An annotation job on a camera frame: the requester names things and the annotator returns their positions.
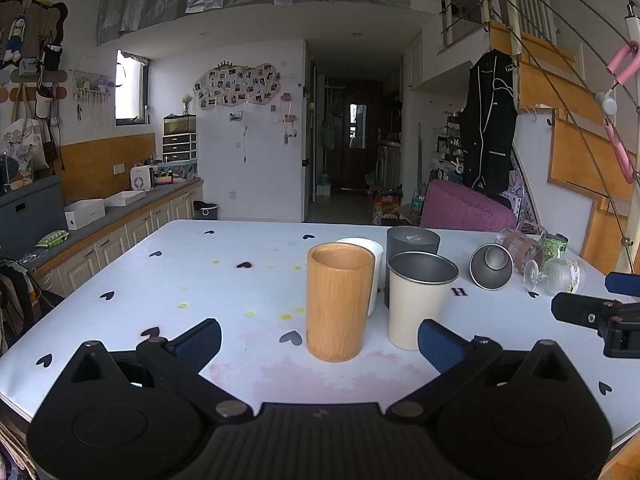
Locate open white box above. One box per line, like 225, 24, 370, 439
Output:
64, 198, 107, 231

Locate cloud-shaped photo board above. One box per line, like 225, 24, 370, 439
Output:
192, 61, 283, 111

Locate dark entrance door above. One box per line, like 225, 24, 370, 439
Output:
341, 86, 383, 191

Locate brown glass cup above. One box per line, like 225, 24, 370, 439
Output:
496, 228, 546, 264

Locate colourful snack bags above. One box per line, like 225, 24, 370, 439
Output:
372, 191, 405, 226

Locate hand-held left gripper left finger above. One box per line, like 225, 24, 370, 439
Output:
60, 318, 254, 426

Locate black jacket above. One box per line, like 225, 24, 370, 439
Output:
458, 49, 519, 198

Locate white ceramic cup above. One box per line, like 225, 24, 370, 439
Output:
336, 237, 384, 318

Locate brown wall organiser board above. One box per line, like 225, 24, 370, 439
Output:
0, 0, 69, 77

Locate flat white box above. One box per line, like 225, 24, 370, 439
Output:
104, 190, 147, 208

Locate white cabinet counter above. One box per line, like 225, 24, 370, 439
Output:
30, 178, 205, 299

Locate dark grey storage box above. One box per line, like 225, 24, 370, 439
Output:
0, 175, 68, 261

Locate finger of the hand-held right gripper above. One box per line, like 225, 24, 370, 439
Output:
604, 272, 640, 293
551, 292, 640, 359

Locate wooden cup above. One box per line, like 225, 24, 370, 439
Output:
306, 242, 376, 362

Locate glass fish tank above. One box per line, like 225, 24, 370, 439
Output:
163, 114, 197, 136

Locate wooden staircase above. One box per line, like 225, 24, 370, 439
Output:
487, 20, 640, 277

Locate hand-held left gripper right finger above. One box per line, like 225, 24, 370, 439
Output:
387, 318, 576, 423

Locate green printed cup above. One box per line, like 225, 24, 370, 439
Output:
541, 232, 570, 263

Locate pink hand grip exerciser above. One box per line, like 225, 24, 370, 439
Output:
594, 40, 640, 184

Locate beige tote bag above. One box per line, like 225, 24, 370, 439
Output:
2, 85, 50, 173

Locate cream metal cup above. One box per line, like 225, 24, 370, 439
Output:
387, 251, 460, 351

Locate small drawer unit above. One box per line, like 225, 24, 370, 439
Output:
162, 133, 199, 163

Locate stainless steel cup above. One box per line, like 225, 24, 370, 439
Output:
469, 243, 515, 291

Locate dark grey cup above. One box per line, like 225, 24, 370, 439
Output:
384, 226, 442, 309

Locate white desktop appliance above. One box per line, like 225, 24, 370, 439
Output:
129, 165, 155, 192

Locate green wipes packet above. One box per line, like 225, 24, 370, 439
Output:
36, 230, 69, 249

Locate clear stemmed glass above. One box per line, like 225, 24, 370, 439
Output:
523, 257, 587, 297

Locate metal stair railing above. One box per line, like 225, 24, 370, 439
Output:
434, 0, 640, 241

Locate pink quilted chair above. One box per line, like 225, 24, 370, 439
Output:
420, 178, 517, 233

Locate washing machine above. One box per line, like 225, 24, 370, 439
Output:
376, 141, 402, 190

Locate white macrame wall hanging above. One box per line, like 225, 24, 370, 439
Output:
69, 67, 114, 122

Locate window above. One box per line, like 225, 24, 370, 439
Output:
116, 49, 151, 127

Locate white heart-print tablecloth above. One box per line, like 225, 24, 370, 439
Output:
0, 218, 640, 461

